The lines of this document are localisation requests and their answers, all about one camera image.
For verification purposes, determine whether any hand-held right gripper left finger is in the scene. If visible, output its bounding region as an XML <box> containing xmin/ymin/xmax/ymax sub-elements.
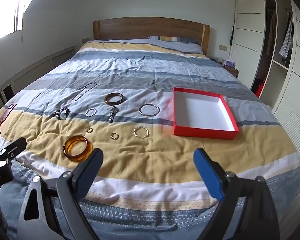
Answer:
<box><xmin>16</xmin><ymin>148</ymin><xmax>104</xmax><ymax>240</ymax></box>

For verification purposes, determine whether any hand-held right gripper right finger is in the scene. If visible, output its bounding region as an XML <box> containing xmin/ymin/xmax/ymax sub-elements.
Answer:
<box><xmin>193</xmin><ymin>148</ymin><xmax>280</xmax><ymax>240</ymax></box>

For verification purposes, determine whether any amber bangle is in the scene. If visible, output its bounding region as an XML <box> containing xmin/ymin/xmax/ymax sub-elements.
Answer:
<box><xmin>65</xmin><ymin>140</ymin><xmax>93</xmax><ymax>161</ymax></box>
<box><xmin>63</xmin><ymin>135</ymin><xmax>89</xmax><ymax>156</ymax></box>

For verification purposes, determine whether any dark beaded bracelet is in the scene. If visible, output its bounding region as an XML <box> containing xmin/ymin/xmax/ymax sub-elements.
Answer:
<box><xmin>54</xmin><ymin>107</ymin><xmax>71</xmax><ymax>120</ymax></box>

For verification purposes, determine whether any silver watch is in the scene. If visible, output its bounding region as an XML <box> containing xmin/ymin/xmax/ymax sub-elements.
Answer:
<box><xmin>107</xmin><ymin>106</ymin><xmax>118</xmax><ymax>123</ymax></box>

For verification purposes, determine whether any red jewelry box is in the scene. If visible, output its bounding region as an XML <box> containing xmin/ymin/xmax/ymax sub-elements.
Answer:
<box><xmin>173</xmin><ymin>87</ymin><xmax>239</xmax><ymax>140</ymax></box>

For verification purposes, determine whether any silver bangle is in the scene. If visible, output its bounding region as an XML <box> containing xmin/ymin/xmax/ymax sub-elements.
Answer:
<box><xmin>139</xmin><ymin>104</ymin><xmax>160</xmax><ymax>117</ymax></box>

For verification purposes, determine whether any bed with striped duvet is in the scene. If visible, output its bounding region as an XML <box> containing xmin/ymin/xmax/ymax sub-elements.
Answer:
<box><xmin>0</xmin><ymin>39</ymin><xmax>300</xmax><ymax>240</ymax></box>

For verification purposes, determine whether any brown bangle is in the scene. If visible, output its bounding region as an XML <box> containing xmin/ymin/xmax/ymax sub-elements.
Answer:
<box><xmin>104</xmin><ymin>93</ymin><xmax>123</xmax><ymax>105</ymax></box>

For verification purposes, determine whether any white panelled low cabinet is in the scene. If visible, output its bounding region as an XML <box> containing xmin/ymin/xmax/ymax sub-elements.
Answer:
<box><xmin>0</xmin><ymin>45</ymin><xmax>77</xmax><ymax>110</ymax></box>

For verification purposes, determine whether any red bag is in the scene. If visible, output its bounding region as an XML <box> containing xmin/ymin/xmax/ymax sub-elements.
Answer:
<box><xmin>255</xmin><ymin>79</ymin><xmax>266</xmax><ymax>98</ymax></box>

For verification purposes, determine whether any wooden nightstand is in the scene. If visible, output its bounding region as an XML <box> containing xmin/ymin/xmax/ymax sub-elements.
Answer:
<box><xmin>215</xmin><ymin>57</ymin><xmax>239</xmax><ymax>78</ymax></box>

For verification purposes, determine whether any window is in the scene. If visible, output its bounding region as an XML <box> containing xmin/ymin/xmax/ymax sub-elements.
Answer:
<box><xmin>0</xmin><ymin>0</ymin><xmax>44</xmax><ymax>42</ymax></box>

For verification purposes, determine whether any grey pillow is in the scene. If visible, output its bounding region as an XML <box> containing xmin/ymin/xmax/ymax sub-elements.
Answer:
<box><xmin>148</xmin><ymin>36</ymin><xmax>205</xmax><ymax>54</ymax></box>

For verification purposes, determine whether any striped pillow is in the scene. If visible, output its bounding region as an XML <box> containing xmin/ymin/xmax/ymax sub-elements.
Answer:
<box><xmin>159</xmin><ymin>36</ymin><xmax>198</xmax><ymax>44</ymax></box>

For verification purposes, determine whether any wooden headboard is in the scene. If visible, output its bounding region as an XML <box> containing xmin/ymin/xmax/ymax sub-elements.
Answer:
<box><xmin>93</xmin><ymin>17</ymin><xmax>211</xmax><ymax>55</ymax></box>

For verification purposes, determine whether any striped hanging shirt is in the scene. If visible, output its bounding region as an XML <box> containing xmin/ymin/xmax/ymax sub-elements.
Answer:
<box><xmin>279</xmin><ymin>12</ymin><xmax>294</xmax><ymax>59</ymax></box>

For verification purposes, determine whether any brown hanging coat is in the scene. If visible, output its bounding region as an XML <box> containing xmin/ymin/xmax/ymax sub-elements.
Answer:
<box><xmin>266</xmin><ymin>12</ymin><xmax>277</xmax><ymax>55</ymax></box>

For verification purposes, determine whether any white wardrobe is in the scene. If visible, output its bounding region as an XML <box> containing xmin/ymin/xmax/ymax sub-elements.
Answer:
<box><xmin>229</xmin><ymin>0</ymin><xmax>300</xmax><ymax>168</ymax></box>

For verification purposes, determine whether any twisted gold bracelet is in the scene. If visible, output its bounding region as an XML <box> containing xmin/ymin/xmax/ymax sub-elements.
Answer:
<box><xmin>133</xmin><ymin>126</ymin><xmax>150</xmax><ymax>139</ymax></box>

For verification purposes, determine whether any silver chain necklace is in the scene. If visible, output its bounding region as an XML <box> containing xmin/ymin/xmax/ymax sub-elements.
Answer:
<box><xmin>72</xmin><ymin>82</ymin><xmax>97</xmax><ymax>102</ymax></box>

